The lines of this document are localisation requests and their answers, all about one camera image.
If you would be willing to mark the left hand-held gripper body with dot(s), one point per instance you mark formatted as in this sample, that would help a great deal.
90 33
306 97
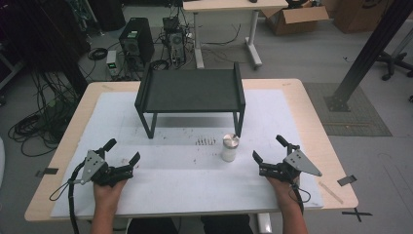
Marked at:
97 172

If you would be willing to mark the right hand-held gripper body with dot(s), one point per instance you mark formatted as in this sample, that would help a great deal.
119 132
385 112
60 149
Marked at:
292 165

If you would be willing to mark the black metal shelf rack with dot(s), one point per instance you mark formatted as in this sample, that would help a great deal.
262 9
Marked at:
191 94

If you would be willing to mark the person's left hand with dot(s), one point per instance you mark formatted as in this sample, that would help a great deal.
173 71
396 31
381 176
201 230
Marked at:
107 195

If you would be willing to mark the person's right hand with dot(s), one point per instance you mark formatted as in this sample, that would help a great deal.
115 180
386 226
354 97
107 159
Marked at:
283 193

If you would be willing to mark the beige tape strip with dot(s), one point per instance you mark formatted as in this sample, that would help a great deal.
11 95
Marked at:
330 192

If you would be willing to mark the black tape piece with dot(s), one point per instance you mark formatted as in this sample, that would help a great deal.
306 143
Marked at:
48 171
346 180

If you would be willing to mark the white table mat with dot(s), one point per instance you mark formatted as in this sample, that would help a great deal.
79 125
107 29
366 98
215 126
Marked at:
181 182

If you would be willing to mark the white table leg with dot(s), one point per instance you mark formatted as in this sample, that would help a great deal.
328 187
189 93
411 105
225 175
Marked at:
265 223

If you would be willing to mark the person's left leg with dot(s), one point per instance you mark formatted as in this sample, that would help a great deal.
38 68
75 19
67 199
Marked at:
152 226

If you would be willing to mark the person's leg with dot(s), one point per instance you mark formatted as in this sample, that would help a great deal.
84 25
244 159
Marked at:
227 225
152 226

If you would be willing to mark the person's right leg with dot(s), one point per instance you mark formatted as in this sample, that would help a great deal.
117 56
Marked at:
227 225

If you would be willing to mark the grey floor mat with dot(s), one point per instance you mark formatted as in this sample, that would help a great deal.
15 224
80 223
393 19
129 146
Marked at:
357 120

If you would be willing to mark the black tape cross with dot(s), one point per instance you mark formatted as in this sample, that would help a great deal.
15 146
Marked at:
356 214

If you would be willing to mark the white device with green display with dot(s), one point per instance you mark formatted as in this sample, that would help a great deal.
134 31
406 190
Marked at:
111 61

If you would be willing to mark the black computer tower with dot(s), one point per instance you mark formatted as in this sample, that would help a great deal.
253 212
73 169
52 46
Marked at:
136 39

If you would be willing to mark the open computer tower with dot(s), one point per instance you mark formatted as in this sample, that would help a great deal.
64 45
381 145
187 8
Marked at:
177 47

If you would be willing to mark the open cardboard box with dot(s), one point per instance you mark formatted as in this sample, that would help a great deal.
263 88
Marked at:
292 21

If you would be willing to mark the black curtain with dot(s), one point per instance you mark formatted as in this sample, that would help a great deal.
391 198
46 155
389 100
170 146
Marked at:
42 39

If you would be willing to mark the black office chair base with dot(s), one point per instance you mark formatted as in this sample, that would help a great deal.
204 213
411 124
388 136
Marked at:
394 63

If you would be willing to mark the white desk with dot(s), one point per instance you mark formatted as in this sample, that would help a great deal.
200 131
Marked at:
233 4

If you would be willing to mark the closed cardboard box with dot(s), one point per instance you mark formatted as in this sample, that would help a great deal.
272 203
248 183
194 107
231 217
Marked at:
360 16

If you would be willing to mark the black metal post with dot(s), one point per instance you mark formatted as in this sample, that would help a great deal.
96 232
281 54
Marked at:
370 48

